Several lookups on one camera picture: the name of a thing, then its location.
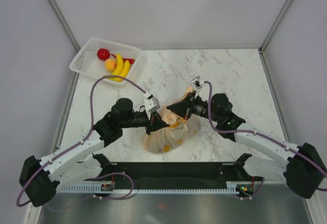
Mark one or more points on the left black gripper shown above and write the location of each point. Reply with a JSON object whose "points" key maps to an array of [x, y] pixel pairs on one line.
{"points": [[156, 123]]}

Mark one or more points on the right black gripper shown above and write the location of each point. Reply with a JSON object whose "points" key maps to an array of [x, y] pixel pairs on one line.
{"points": [[184, 107]]}

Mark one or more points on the peach banana-print plastic bag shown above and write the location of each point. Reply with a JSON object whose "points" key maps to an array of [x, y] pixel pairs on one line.
{"points": [[173, 136]]}

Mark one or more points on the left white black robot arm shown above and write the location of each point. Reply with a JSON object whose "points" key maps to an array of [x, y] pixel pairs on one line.
{"points": [[42, 178]]}

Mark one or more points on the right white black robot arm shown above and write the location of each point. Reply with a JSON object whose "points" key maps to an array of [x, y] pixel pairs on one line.
{"points": [[219, 112]]}

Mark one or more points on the fake yellow banana bunch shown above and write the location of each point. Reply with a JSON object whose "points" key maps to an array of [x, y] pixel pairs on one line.
{"points": [[122, 68]]}

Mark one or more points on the fake red chili pepper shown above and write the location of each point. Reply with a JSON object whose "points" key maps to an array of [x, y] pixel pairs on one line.
{"points": [[130, 60]]}

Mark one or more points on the fake orange fruit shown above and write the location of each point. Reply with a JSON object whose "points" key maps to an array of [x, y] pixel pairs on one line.
{"points": [[110, 64]]}

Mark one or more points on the white plastic fruit basket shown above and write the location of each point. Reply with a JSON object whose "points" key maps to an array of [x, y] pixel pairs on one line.
{"points": [[87, 63]]}

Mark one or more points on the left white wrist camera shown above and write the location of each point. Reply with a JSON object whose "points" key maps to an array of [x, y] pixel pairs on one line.
{"points": [[151, 103]]}

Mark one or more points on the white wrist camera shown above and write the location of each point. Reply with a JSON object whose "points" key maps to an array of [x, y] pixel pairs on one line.
{"points": [[197, 84], [151, 103]]}

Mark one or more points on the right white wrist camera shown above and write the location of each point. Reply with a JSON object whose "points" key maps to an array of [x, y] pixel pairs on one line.
{"points": [[197, 84]]}

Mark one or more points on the aluminium frame rail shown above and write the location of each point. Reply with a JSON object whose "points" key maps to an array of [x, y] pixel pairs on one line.
{"points": [[267, 169]]}

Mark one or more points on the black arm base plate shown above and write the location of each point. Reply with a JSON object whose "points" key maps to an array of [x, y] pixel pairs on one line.
{"points": [[182, 175]]}

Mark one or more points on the white slotted cable duct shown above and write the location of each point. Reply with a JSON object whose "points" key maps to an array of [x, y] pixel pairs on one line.
{"points": [[97, 188]]}

